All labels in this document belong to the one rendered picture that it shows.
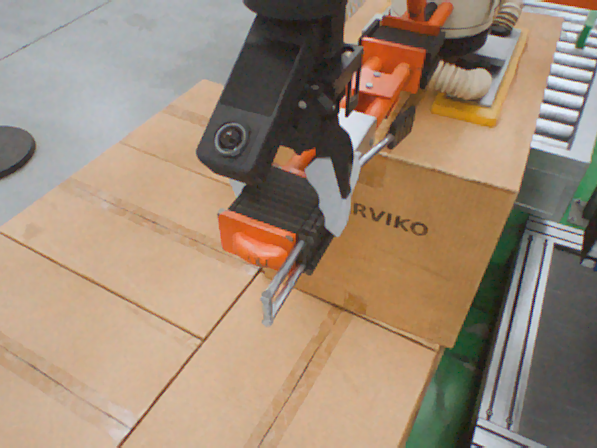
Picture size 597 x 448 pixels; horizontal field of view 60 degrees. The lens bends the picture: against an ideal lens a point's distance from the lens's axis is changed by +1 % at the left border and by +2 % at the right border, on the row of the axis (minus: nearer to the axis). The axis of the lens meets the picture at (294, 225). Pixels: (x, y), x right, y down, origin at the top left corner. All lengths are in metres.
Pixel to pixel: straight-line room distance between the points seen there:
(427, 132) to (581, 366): 0.91
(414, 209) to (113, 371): 0.61
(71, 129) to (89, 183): 1.27
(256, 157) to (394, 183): 0.48
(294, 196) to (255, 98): 0.13
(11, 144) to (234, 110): 2.32
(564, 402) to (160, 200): 1.10
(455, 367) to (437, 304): 0.74
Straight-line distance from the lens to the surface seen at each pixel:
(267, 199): 0.45
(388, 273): 0.93
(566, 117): 1.76
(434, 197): 0.78
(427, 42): 0.74
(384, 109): 0.61
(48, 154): 2.55
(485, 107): 0.87
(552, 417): 1.44
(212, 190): 1.31
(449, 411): 1.60
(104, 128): 2.63
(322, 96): 0.37
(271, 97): 0.34
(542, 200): 1.55
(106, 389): 1.02
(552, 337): 1.57
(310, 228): 0.43
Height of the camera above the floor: 1.40
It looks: 45 degrees down
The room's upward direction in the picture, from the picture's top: straight up
